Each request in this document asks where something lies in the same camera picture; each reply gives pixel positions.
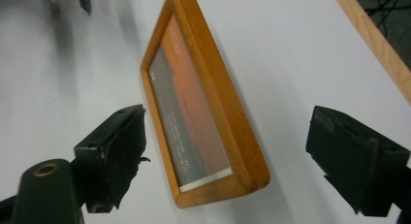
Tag wooden photo frame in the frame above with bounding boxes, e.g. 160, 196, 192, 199
140, 0, 271, 209

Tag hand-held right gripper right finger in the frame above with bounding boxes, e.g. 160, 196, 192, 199
304, 105, 411, 218

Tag black cables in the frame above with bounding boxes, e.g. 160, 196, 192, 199
350, 0, 411, 31

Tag white table sheet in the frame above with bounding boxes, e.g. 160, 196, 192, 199
0, 0, 411, 224

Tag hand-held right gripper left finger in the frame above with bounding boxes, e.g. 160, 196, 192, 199
73, 103, 151, 214

